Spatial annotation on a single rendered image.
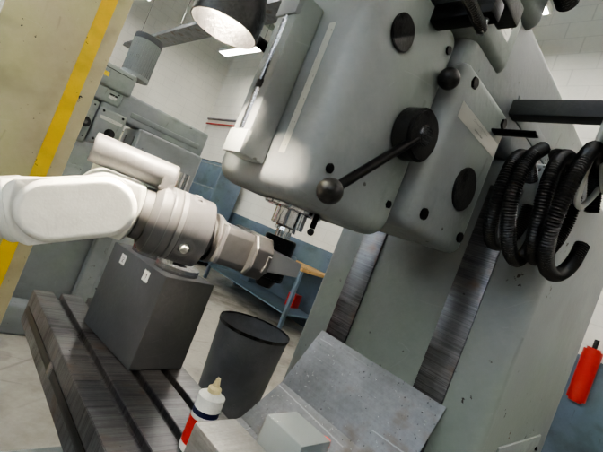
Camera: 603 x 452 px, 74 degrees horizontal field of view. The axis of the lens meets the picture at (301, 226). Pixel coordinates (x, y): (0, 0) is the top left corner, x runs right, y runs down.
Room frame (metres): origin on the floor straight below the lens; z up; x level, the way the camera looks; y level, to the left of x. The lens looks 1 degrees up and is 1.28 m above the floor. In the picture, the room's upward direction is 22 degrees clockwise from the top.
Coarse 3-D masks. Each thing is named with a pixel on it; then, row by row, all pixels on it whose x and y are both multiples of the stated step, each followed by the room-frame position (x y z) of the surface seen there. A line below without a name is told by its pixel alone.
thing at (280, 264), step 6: (276, 252) 0.54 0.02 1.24; (276, 258) 0.54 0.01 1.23; (282, 258) 0.54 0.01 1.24; (288, 258) 0.55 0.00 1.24; (270, 264) 0.53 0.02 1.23; (276, 264) 0.54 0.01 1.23; (282, 264) 0.54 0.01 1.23; (288, 264) 0.55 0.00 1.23; (294, 264) 0.55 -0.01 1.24; (300, 264) 0.56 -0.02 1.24; (270, 270) 0.54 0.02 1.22; (276, 270) 0.54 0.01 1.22; (282, 270) 0.54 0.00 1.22; (288, 270) 0.55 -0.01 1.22; (294, 270) 0.55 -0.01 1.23; (294, 276) 0.56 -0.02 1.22
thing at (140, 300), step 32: (128, 256) 0.83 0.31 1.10; (128, 288) 0.80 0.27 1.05; (160, 288) 0.74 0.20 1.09; (192, 288) 0.79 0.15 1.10; (96, 320) 0.84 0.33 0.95; (128, 320) 0.77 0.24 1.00; (160, 320) 0.75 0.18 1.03; (192, 320) 0.81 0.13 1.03; (128, 352) 0.75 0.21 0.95; (160, 352) 0.78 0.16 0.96
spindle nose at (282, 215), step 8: (280, 208) 0.55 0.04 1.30; (288, 208) 0.55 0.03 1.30; (272, 216) 0.57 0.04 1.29; (280, 216) 0.55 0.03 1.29; (288, 216) 0.55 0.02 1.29; (296, 216) 0.55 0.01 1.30; (304, 216) 0.56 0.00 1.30; (288, 224) 0.55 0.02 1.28; (296, 224) 0.55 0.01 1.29; (304, 224) 0.57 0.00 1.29
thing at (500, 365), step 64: (384, 256) 0.88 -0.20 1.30; (448, 256) 0.78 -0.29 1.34; (320, 320) 0.95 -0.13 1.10; (384, 320) 0.84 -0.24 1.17; (448, 320) 0.74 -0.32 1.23; (512, 320) 0.67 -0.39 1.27; (576, 320) 0.89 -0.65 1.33; (448, 384) 0.71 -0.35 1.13; (512, 384) 0.69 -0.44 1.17; (448, 448) 0.69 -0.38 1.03; (512, 448) 0.78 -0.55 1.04
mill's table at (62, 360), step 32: (32, 320) 0.87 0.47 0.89; (64, 320) 0.84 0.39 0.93; (32, 352) 0.82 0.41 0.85; (64, 352) 0.71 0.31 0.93; (96, 352) 0.76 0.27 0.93; (64, 384) 0.66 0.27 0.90; (96, 384) 0.66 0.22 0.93; (128, 384) 0.69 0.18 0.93; (160, 384) 0.74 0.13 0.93; (192, 384) 0.78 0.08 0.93; (64, 416) 0.63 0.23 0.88; (96, 416) 0.58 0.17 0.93; (128, 416) 0.61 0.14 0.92; (160, 416) 0.64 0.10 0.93; (224, 416) 0.71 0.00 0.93; (64, 448) 0.60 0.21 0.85; (96, 448) 0.53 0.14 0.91; (128, 448) 0.54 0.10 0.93; (160, 448) 0.56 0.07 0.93
